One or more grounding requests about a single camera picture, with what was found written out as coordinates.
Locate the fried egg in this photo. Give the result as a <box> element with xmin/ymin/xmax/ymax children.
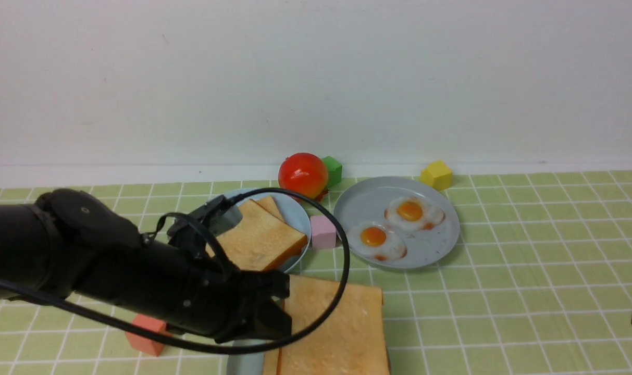
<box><xmin>384</xmin><ymin>196</ymin><xmax>446</xmax><ymax>232</ymax></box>
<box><xmin>346</xmin><ymin>221</ymin><xmax>408</xmax><ymax>262</ymax></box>

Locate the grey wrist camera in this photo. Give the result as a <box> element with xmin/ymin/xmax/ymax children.
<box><xmin>167</xmin><ymin>195</ymin><xmax>243</xmax><ymax>245</ymax></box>

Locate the light blue front plate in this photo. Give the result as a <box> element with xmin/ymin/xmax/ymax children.
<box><xmin>226</xmin><ymin>340</ymin><xmax>266</xmax><ymax>375</ymax></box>

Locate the grey egg plate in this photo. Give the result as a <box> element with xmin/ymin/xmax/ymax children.
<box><xmin>334</xmin><ymin>177</ymin><xmax>460</xmax><ymax>270</ymax></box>

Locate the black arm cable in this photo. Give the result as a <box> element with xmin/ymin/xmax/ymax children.
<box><xmin>0</xmin><ymin>109</ymin><xmax>351</xmax><ymax>356</ymax></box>

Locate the toast slice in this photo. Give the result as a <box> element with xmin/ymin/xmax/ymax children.
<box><xmin>263</xmin><ymin>290</ymin><xmax>391</xmax><ymax>374</ymax></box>
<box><xmin>216</xmin><ymin>195</ymin><xmax>308</xmax><ymax>271</ymax></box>
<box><xmin>277</xmin><ymin>275</ymin><xmax>391</xmax><ymax>374</ymax></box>

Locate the green cube block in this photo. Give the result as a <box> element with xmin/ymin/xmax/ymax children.
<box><xmin>321</xmin><ymin>156</ymin><xmax>343</xmax><ymax>189</ymax></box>

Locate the red tomato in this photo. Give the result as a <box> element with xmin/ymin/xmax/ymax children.
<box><xmin>278</xmin><ymin>153</ymin><xmax>329</xmax><ymax>202</ymax></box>

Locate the left fried egg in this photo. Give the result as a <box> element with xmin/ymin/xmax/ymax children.
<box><xmin>346</xmin><ymin>221</ymin><xmax>408</xmax><ymax>262</ymax></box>

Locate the pink cube block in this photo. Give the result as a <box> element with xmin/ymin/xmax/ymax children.
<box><xmin>309</xmin><ymin>215</ymin><xmax>337</xmax><ymax>250</ymax></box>

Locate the right fried egg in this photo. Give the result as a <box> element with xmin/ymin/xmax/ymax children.
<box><xmin>384</xmin><ymin>196</ymin><xmax>446</xmax><ymax>232</ymax></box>

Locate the blue bread plate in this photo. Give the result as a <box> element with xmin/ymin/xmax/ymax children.
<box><xmin>237</xmin><ymin>193</ymin><xmax>311</xmax><ymax>271</ymax></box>

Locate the salmon red cube block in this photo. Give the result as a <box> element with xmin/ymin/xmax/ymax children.
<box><xmin>125</xmin><ymin>314</ymin><xmax>172</xmax><ymax>357</ymax></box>

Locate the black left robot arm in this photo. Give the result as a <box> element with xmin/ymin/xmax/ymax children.
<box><xmin>0</xmin><ymin>189</ymin><xmax>292</xmax><ymax>343</ymax></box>

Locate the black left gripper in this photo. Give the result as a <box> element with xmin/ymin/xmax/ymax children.
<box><xmin>180</xmin><ymin>270</ymin><xmax>291</xmax><ymax>343</ymax></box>

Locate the yellow cube block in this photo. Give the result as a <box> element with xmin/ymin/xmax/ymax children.
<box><xmin>419</xmin><ymin>160</ymin><xmax>453</xmax><ymax>191</ymax></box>

